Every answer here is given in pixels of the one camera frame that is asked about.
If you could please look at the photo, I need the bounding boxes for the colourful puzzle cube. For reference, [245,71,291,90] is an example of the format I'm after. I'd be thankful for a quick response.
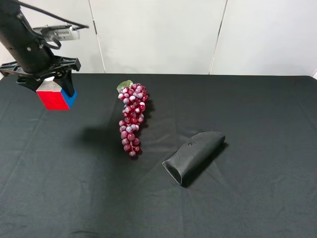
[36,77,77,111]

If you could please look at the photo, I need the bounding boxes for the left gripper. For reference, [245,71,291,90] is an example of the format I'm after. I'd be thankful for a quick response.
[0,56,81,97]

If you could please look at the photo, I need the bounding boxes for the black glasses case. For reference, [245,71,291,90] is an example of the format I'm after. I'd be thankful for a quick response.
[162,131,225,187]

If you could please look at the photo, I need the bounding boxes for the black camera cable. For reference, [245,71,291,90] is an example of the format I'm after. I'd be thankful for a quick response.
[15,0,90,49]

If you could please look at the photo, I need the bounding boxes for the black tablecloth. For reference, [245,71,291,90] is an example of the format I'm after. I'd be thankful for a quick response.
[0,74,317,238]

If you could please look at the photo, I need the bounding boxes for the red grape bunch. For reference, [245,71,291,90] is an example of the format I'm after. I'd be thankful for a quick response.
[117,80,149,158]

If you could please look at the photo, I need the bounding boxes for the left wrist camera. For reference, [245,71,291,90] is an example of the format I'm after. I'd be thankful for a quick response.
[33,24,80,41]

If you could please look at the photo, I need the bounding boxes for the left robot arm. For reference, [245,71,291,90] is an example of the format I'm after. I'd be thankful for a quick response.
[0,0,81,97]

